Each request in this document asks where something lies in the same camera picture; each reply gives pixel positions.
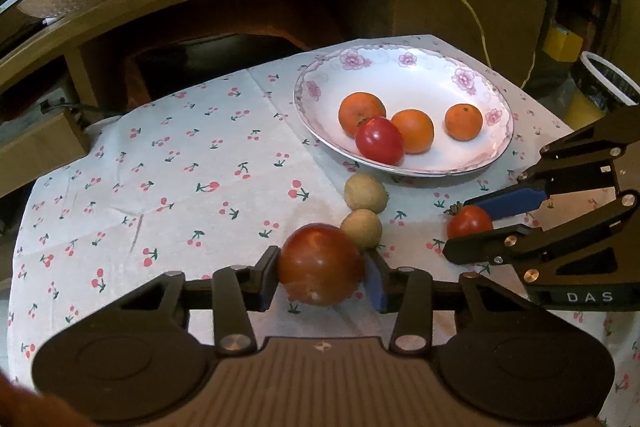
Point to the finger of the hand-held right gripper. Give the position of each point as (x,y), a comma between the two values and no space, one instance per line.
(510,202)
(500,247)

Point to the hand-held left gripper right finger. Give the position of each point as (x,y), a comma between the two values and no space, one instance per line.
(375,288)

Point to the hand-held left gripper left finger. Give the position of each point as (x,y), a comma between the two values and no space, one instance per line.
(268,279)

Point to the small red tomato with stem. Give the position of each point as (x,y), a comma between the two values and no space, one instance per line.
(467,223)

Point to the large red tomato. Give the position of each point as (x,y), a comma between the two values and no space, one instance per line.
(320,264)

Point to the white floral plate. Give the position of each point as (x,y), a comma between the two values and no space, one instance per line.
(325,107)

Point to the small brown round fruit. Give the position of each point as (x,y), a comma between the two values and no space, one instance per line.
(365,192)
(362,229)

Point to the orange tangerine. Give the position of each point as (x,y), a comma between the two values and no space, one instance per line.
(360,109)
(464,123)
(416,129)

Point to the cherry print tablecloth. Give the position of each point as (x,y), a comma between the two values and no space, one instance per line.
(175,187)

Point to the white rimmed mesh basket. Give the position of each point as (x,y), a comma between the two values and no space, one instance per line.
(607,79)

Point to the yellow box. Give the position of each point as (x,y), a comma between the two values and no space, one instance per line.
(564,43)

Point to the brown cardboard box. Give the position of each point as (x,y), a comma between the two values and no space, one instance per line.
(37,147)

